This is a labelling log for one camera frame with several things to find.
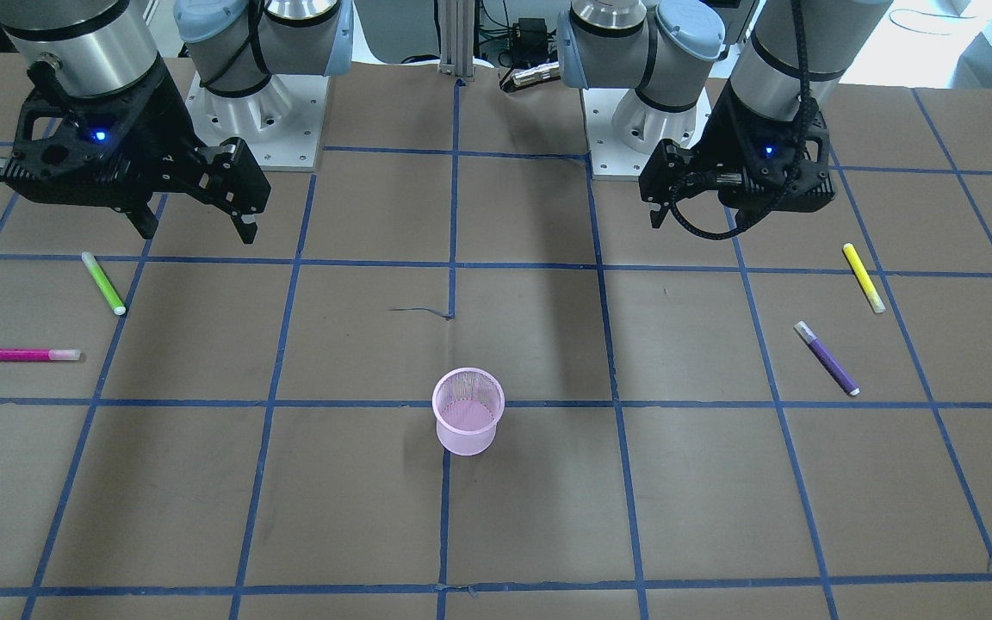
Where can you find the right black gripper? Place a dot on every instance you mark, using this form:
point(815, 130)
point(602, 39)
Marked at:
point(170, 140)

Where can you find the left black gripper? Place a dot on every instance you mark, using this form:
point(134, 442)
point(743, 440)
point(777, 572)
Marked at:
point(714, 139)

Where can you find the purple marker pen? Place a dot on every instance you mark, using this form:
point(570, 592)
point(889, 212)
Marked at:
point(827, 359)

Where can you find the pink marker pen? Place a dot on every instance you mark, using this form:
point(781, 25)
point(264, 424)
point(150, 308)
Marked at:
point(39, 355)

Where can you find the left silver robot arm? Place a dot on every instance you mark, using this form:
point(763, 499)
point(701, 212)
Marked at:
point(796, 54)

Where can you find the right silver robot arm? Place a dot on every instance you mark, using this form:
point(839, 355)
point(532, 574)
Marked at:
point(99, 47)

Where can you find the pink mesh cup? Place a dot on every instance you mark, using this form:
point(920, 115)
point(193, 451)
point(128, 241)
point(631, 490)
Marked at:
point(468, 404)

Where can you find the green marker pen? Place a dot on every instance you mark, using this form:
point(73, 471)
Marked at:
point(104, 284)

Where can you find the silver cylinder connector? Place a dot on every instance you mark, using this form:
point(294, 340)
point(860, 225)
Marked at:
point(517, 79)

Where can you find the yellow marker pen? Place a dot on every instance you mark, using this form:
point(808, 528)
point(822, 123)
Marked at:
point(866, 284)

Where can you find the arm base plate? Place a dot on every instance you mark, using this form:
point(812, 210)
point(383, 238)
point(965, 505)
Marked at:
point(625, 146)
point(289, 129)

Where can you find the aluminium frame post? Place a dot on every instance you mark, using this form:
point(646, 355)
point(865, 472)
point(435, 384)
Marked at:
point(456, 29)

